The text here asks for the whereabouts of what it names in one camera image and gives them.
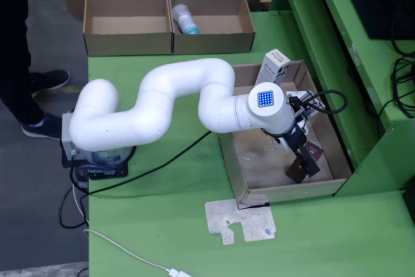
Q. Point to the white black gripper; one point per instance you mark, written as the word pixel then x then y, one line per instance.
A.
pixel 303 126

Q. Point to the red Secret W box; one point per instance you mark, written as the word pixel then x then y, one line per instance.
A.
pixel 315 153

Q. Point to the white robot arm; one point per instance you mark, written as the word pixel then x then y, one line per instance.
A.
pixel 155 95

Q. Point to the grey robot base box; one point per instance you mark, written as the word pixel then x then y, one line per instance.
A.
pixel 66 134

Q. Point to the shallow cardboard tray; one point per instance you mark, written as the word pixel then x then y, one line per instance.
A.
pixel 291 189

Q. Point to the empty open cardboard box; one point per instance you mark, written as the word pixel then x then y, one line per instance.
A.
pixel 123 7

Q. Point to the tall white carton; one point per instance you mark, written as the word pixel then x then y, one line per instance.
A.
pixel 301 93

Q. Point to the beige line-patterned card piece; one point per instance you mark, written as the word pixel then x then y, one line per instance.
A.
pixel 227 215

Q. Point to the white cow print carton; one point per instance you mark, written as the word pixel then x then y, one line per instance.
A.
pixel 274 63

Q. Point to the green metal rack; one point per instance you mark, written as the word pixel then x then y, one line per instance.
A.
pixel 324 46

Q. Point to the white bottle teal cap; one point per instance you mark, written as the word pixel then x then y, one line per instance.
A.
pixel 185 20

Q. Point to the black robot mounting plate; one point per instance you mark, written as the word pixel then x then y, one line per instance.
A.
pixel 120 171

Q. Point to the dark blue sneaker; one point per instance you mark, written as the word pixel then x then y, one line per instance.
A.
pixel 42 127
pixel 52 80

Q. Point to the person in dark trousers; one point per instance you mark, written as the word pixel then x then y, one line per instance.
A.
pixel 13 46

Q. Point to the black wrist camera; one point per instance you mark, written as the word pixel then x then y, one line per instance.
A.
pixel 309 108

